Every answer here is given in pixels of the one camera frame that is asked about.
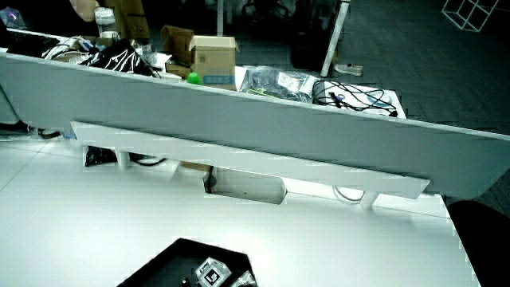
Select person's right hand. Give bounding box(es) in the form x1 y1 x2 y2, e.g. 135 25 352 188
179 257 258 287

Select black plate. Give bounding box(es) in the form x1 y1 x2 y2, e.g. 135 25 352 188
116 238 258 287

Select grey desk divider panel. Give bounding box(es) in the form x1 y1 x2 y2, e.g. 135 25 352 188
0 50 510 200

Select black power adapter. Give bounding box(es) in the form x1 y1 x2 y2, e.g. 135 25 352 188
84 145 119 168

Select clear plastic bag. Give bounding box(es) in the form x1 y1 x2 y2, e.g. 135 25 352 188
240 65 319 104

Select closed cardboard box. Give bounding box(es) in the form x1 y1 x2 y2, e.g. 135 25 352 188
188 34 241 91

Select open brown cardboard box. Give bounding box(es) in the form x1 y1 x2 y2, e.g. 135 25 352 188
160 25 195 68

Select black plastic bag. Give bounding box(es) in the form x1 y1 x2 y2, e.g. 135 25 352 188
80 37 155 77

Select white shoe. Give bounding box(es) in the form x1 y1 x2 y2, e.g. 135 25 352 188
333 62 364 77

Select white pole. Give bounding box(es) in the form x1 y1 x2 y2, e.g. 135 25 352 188
320 0 352 78

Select tall brown cardboard box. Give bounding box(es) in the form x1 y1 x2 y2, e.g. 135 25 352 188
104 0 151 41

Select clear plastic bottle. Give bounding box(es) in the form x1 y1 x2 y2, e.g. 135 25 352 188
93 6 120 40

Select black cable in desk cutout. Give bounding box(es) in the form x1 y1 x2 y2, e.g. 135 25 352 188
203 165 218 195

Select tangled black cables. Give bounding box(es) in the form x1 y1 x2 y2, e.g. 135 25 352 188
312 79 399 118

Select white wire frame cube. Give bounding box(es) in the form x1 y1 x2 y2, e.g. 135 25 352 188
441 0 500 33

